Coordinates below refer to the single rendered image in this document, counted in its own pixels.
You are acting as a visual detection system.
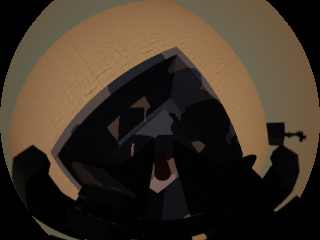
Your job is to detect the dark red peg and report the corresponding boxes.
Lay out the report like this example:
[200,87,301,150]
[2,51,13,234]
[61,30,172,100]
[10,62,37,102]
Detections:
[153,151,171,180]

